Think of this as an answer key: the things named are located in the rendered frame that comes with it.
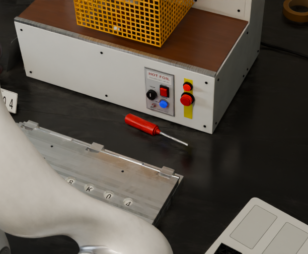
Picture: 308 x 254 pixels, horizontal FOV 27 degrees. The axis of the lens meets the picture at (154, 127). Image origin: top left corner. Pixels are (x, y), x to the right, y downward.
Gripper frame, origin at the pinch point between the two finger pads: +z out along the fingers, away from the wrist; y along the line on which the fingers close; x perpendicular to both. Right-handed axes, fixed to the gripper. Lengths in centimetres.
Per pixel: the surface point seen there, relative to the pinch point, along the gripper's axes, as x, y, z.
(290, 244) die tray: 49, 14, 20
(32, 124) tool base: -18.2, 9.8, 25.3
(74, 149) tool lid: -4.2, 10.2, 22.1
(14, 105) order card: -26.8, 9.2, 29.6
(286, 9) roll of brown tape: 23, -6, 97
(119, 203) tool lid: 12.9, 12.4, 12.5
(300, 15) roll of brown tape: 28, -5, 96
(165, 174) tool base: 18.3, 10.3, 24.4
